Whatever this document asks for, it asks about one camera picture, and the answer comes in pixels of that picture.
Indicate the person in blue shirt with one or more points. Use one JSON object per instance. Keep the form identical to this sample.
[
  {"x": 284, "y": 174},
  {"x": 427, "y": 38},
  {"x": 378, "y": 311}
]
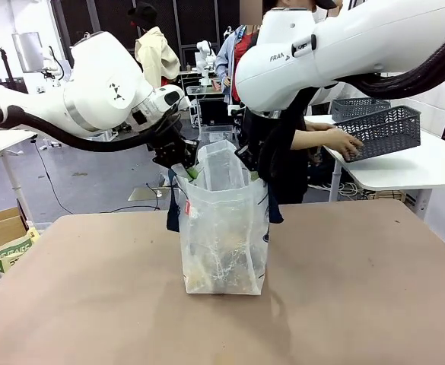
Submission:
[{"x": 226, "y": 61}]

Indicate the green white paper sack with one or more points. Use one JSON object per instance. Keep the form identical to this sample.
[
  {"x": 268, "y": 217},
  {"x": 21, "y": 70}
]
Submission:
[{"x": 13, "y": 252}]

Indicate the black equipment case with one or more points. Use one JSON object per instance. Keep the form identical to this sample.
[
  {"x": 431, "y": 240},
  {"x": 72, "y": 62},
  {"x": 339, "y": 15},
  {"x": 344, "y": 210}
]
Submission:
[{"x": 211, "y": 111}]

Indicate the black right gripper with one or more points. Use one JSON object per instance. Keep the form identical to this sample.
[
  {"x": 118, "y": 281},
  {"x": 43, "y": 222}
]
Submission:
[{"x": 254, "y": 129}]

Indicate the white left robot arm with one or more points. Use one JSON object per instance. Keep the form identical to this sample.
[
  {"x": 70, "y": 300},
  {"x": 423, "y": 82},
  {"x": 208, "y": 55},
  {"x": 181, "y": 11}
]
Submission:
[{"x": 93, "y": 95}]

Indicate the small white background robot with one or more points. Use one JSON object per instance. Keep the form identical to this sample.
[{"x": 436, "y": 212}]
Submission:
[{"x": 204, "y": 53}]

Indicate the person's right hand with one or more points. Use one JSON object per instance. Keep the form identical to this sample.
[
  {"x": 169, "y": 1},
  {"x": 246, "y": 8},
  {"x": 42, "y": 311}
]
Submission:
[{"x": 344, "y": 144}]

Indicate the red white tag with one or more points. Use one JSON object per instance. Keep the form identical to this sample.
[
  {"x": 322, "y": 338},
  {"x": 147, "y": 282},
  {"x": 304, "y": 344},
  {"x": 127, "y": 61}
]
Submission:
[{"x": 187, "y": 208}]

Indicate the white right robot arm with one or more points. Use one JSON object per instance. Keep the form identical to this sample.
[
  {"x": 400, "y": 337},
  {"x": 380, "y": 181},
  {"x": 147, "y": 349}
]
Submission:
[{"x": 359, "y": 42}]

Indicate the person in black clothing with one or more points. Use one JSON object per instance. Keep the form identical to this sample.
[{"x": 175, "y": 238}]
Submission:
[{"x": 283, "y": 167}]

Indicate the person's left forearm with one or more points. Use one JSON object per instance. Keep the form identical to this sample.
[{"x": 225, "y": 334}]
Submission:
[{"x": 321, "y": 126}]

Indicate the clear plastic storage box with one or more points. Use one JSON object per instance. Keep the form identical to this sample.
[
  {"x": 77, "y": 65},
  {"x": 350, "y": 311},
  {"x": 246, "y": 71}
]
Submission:
[{"x": 216, "y": 134}]

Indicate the grey plastic woven basket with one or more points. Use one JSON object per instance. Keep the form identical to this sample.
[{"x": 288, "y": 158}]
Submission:
[
  {"x": 382, "y": 133},
  {"x": 359, "y": 107}
]

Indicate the white table with leg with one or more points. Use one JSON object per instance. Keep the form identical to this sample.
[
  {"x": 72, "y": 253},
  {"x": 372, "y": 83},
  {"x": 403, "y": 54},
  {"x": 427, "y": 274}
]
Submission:
[{"x": 397, "y": 169}]

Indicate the person's right forearm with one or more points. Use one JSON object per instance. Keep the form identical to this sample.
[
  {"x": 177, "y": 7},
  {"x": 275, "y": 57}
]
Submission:
[{"x": 311, "y": 140}]

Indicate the metal floor plate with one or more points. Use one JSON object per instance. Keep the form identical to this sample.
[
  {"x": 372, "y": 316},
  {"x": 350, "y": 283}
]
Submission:
[{"x": 146, "y": 194}]

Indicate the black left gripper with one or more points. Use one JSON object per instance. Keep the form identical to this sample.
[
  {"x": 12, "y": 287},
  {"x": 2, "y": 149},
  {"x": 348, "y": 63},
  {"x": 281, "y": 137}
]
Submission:
[{"x": 167, "y": 148}]

